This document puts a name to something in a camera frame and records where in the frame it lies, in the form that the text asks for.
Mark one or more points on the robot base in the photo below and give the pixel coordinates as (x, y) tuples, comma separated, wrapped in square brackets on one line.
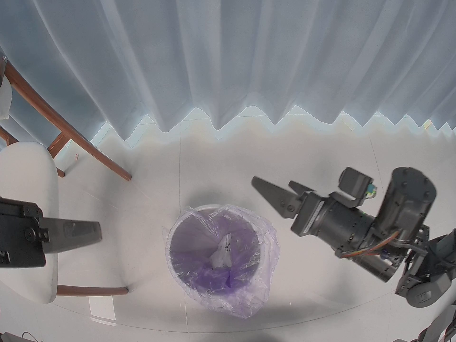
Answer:
[(14, 337)]

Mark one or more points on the purple plastic bag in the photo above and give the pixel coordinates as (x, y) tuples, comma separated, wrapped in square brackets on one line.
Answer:
[(221, 283)]

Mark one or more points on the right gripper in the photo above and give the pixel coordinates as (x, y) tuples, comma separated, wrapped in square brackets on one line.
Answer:
[(338, 223)]

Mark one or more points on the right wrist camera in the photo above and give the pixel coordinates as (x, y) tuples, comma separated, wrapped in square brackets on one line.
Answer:
[(352, 185)]

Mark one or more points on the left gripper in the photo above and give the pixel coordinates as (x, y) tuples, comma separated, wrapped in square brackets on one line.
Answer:
[(14, 233)]

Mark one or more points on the pale blue curtain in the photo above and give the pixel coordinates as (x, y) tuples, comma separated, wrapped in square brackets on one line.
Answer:
[(228, 48)]

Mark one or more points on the white cushioned wooden chair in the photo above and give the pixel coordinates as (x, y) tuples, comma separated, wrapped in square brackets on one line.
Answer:
[(25, 176)]

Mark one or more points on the white trash bin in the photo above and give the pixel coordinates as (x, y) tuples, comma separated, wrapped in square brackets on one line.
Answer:
[(194, 233)]

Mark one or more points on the crumpled white paper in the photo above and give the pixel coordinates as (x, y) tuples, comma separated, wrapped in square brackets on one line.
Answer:
[(221, 253)]

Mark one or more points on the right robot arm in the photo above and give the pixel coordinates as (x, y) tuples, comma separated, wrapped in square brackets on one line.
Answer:
[(409, 198)]

